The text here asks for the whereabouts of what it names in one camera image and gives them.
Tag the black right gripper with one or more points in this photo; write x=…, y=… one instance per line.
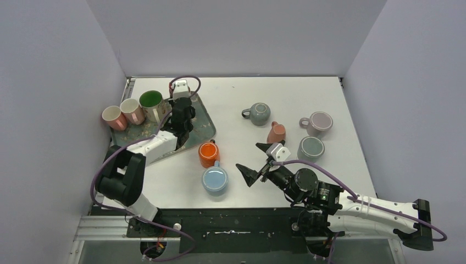
x=250, y=175

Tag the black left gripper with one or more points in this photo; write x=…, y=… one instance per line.
x=182, y=110

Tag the salmon dotted mug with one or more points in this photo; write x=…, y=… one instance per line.
x=277, y=133

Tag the cream floral mug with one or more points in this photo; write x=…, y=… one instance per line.
x=154, y=106

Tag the orange mug black handle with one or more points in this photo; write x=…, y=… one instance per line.
x=208, y=153

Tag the light blue ribbed mug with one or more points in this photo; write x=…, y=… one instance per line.
x=215, y=180

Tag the faceted pink mug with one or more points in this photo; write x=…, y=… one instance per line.
x=132, y=110

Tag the smooth pink mug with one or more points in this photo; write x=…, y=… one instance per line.
x=114, y=117

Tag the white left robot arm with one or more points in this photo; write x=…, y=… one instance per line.
x=122, y=173

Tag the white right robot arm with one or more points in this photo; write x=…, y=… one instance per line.
x=331, y=208

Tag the grey-blue round mug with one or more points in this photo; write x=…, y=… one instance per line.
x=259, y=114

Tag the grey-green mug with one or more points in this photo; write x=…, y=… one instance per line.
x=310, y=149

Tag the lilac ribbed mug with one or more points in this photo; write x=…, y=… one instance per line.
x=317, y=125

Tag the blue floral blossom tray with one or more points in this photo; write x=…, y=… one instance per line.
x=203, y=130

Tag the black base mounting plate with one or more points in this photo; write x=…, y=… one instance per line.
x=237, y=230

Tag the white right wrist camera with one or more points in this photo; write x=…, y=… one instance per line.
x=278, y=152

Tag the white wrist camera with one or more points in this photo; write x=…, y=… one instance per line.
x=278, y=152
x=180, y=89

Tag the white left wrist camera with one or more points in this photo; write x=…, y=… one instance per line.
x=180, y=89

